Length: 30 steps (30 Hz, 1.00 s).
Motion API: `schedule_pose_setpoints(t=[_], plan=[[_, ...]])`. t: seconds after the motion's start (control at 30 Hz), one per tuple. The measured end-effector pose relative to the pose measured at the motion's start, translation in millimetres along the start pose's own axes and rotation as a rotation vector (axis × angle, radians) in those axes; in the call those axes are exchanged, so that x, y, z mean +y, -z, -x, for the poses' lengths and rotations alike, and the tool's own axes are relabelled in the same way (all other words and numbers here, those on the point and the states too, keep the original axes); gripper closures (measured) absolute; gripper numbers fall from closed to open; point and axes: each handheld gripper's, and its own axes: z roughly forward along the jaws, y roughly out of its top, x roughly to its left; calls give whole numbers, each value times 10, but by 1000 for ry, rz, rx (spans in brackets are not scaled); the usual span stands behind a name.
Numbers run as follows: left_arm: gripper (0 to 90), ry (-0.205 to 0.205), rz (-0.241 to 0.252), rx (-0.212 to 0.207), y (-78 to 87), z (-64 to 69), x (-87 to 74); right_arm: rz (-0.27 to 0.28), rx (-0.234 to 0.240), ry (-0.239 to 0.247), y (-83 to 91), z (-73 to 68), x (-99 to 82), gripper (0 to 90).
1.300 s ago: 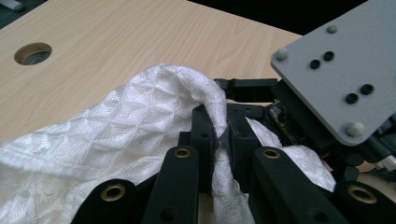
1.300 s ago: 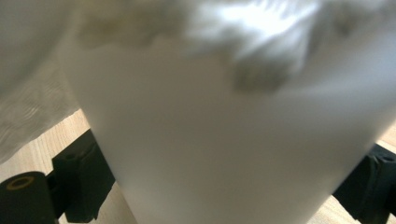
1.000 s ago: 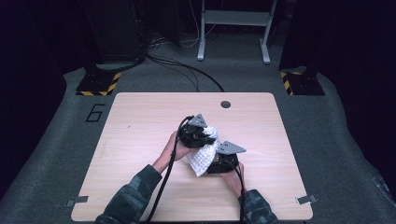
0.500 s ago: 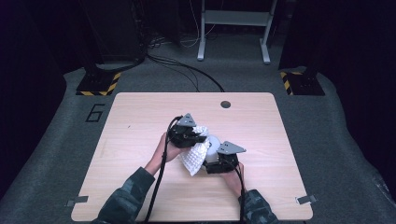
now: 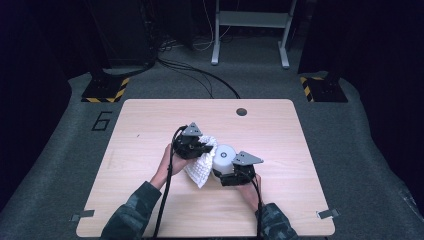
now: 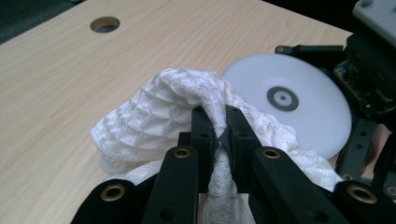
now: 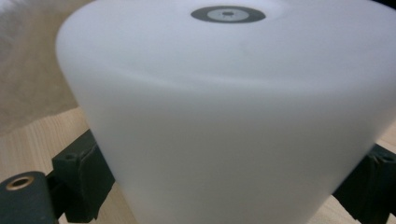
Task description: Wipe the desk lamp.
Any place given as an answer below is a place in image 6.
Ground white waffle towel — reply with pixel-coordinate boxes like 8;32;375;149
89;67;344;224

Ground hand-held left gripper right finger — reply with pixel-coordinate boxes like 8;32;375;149
219;104;264;194

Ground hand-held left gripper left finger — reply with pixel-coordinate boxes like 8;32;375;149
177;105;218;194

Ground white cup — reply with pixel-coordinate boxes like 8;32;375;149
221;52;353;161

